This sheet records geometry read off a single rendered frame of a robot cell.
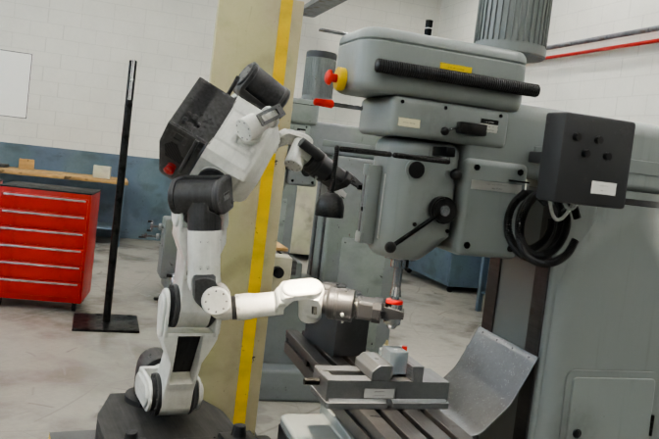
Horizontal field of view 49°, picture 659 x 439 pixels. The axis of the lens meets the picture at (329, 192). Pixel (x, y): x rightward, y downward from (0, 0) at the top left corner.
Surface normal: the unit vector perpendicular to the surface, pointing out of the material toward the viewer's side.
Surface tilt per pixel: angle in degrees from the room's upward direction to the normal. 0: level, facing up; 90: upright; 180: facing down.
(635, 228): 92
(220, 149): 58
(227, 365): 90
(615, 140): 90
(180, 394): 103
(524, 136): 90
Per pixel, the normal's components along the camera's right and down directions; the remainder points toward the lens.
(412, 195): 0.30, 0.08
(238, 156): 0.43, -0.45
